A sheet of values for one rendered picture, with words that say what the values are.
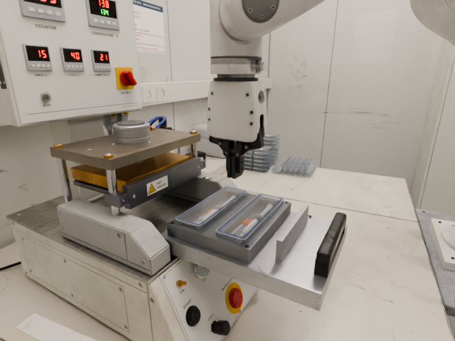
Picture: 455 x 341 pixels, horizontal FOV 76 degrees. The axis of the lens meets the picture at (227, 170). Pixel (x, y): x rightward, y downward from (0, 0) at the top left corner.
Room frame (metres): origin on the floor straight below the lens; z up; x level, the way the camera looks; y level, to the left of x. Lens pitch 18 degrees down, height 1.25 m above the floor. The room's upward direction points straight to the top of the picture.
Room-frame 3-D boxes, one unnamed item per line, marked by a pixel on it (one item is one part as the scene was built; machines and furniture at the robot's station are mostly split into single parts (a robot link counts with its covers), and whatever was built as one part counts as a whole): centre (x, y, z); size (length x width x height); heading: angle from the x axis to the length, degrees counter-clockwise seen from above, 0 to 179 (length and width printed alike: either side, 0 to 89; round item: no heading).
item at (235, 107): (0.51, -0.01, 1.20); 0.10 x 0.08 x 0.11; 59
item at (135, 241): (0.48, 0.22, 0.96); 0.25 x 0.05 x 0.07; 60
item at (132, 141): (0.67, 0.23, 1.08); 0.31 x 0.24 x 0.13; 150
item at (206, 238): (0.51, -0.01, 0.98); 0.20 x 0.17 x 0.03; 150
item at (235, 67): (0.51, -0.02, 1.26); 0.09 x 0.08 x 0.03; 59
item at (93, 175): (0.64, 0.21, 1.07); 0.22 x 0.17 x 0.10; 150
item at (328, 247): (0.42, -0.17, 0.99); 0.15 x 0.02 x 0.04; 150
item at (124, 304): (0.65, 0.20, 0.84); 0.53 x 0.37 x 0.17; 60
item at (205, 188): (0.72, 0.08, 0.96); 0.26 x 0.05 x 0.07; 60
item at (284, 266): (0.48, -0.05, 0.97); 0.30 x 0.22 x 0.08; 60
